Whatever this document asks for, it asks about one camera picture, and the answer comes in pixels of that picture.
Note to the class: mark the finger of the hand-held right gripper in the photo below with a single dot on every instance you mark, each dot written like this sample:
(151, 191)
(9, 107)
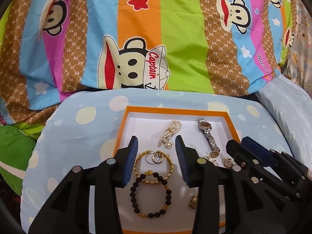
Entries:
(258, 150)
(237, 151)

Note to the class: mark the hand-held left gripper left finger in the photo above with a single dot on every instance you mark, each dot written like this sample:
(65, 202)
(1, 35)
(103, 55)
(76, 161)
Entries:
(129, 163)

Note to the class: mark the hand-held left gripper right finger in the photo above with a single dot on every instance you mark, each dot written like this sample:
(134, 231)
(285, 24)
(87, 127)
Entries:
(181, 159)

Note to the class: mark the gold bangle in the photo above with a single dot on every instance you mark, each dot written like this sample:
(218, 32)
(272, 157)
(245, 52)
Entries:
(170, 167)

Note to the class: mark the gold hoop earring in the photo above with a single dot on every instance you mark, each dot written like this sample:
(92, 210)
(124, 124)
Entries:
(228, 162)

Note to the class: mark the silver hoop earring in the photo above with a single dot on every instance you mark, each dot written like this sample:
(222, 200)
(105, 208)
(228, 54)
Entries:
(159, 161)

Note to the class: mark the orange jewelry box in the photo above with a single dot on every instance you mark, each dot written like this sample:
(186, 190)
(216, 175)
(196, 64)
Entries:
(146, 129)

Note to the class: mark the gold watch band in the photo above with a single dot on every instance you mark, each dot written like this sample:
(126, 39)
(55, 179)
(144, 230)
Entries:
(194, 201)

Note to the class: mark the silver wristwatch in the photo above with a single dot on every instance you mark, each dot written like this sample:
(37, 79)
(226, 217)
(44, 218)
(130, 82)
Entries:
(207, 136)

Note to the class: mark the light blue sheet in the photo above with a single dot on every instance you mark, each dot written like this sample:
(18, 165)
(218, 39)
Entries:
(287, 107)

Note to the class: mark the floral cloth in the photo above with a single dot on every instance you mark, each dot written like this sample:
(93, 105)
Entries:
(302, 48)

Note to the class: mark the green cloth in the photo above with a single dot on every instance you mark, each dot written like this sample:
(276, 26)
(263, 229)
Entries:
(14, 156)

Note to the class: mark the colourful striped cartoon blanket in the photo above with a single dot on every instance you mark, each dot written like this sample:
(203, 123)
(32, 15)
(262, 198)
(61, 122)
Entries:
(170, 41)

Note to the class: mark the dark patterned cloth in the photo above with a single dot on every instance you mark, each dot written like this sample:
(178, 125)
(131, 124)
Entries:
(9, 207)

